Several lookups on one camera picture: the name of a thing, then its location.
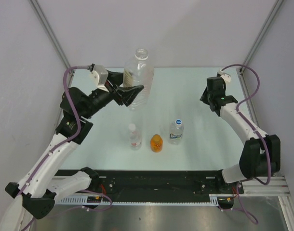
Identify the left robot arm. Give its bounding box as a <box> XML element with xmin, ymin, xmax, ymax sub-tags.
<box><xmin>5</xmin><ymin>69</ymin><xmax>144</xmax><ymax>219</ymax></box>

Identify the clear bottle blue cap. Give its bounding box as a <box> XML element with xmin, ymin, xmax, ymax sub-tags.
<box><xmin>169</xmin><ymin>119</ymin><xmax>184</xmax><ymax>144</ymax></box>

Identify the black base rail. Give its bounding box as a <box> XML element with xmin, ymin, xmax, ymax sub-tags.
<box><xmin>57</xmin><ymin>169</ymin><xmax>244</xmax><ymax>203</ymax></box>

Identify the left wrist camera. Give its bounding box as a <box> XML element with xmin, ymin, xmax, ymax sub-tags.
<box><xmin>89</xmin><ymin>64</ymin><xmax>109</xmax><ymax>92</ymax></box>

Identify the right aluminium frame post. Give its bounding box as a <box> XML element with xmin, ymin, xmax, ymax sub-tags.
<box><xmin>238</xmin><ymin>0</ymin><xmax>284</xmax><ymax>73</ymax></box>

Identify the left aluminium frame post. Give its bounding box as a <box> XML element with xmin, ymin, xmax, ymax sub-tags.
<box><xmin>28</xmin><ymin>0</ymin><xmax>74</xmax><ymax>74</ymax></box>

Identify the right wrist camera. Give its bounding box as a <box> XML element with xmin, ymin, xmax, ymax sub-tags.
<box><xmin>217</xmin><ymin>70</ymin><xmax>231</xmax><ymax>83</ymax></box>

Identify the orange juice bottle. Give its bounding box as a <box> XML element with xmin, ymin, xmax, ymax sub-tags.
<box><xmin>150</xmin><ymin>134</ymin><xmax>163</xmax><ymax>153</ymax></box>

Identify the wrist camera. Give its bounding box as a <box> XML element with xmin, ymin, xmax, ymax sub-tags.
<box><xmin>217</xmin><ymin>70</ymin><xmax>231</xmax><ymax>83</ymax></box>
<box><xmin>89</xmin><ymin>64</ymin><xmax>109</xmax><ymax>92</ymax></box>

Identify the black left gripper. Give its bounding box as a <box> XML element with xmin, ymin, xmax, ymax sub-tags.
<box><xmin>81</xmin><ymin>69</ymin><xmax>143</xmax><ymax>119</ymax></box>

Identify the grey cable duct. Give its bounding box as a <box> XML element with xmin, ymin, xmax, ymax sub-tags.
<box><xmin>55</xmin><ymin>194</ymin><xmax>221</xmax><ymax>206</ymax></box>

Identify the small clear bottle white cap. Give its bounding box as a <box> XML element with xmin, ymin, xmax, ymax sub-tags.
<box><xmin>128</xmin><ymin>123</ymin><xmax>142</xmax><ymax>149</ymax></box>

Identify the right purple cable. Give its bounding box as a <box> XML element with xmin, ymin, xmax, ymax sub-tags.
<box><xmin>221</xmin><ymin>64</ymin><xmax>274</xmax><ymax>185</ymax></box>

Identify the aluminium frame post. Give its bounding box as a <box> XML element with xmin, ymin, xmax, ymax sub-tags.
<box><xmin>28</xmin><ymin>0</ymin><xmax>74</xmax><ymax>74</ymax></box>
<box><xmin>238</xmin><ymin>0</ymin><xmax>284</xmax><ymax>73</ymax></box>

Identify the large clear bottle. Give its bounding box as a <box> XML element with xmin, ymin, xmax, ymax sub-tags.
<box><xmin>123</xmin><ymin>48</ymin><xmax>154</xmax><ymax>111</ymax></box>

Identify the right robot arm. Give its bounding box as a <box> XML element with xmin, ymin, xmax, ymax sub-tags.
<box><xmin>200</xmin><ymin>76</ymin><xmax>281</xmax><ymax>193</ymax></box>

